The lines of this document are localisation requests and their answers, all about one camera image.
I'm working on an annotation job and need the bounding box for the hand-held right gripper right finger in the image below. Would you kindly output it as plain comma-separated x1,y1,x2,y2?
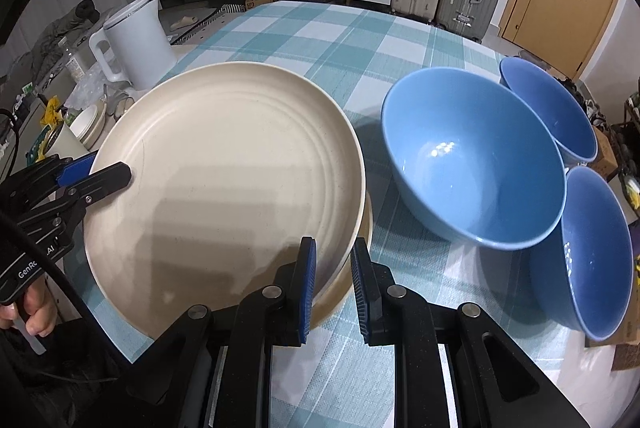
351,241,591,428

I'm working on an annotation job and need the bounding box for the patterned cardboard box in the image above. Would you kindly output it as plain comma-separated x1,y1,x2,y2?
585,303,640,374

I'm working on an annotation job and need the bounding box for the brown cardboard box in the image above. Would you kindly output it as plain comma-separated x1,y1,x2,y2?
590,123,621,181

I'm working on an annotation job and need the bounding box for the wooden shoe rack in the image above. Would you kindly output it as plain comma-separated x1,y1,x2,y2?
617,91,640,214

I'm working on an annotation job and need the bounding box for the grey crumpled clothing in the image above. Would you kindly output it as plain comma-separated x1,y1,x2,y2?
10,0,101,76

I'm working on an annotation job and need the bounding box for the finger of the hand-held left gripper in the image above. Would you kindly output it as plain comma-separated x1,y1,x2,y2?
55,161,132,214
30,151,98,189

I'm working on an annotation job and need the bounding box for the pile of shoes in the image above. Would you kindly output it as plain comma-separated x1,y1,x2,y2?
545,63,608,129

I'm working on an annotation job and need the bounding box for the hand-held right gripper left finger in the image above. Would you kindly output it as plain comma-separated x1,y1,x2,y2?
127,235,318,428

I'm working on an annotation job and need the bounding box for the teal checked tablecloth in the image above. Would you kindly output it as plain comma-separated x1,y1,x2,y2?
62,1,640,428

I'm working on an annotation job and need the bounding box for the clear plastic bottle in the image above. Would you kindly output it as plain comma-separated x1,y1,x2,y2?
62,48,88,82

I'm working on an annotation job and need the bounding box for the stack of small cream bowls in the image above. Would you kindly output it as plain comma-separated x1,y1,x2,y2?
70,101,108,146

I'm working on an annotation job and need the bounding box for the white electric kettle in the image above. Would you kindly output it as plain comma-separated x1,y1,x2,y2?
89,0,176,90

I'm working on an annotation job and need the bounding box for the black cable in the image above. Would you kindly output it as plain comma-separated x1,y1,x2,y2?
0,211,131,369

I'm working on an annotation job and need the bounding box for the person's left hand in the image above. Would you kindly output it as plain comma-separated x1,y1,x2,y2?
0,281,57,338

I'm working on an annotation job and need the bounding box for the blue bowl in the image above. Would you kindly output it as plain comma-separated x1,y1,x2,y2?
530,165,635,341
499,56,599,166
381,67,567,251

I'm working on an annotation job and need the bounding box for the cream round plate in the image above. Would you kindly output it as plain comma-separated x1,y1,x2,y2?
300,193,375,326
82,61,368,341

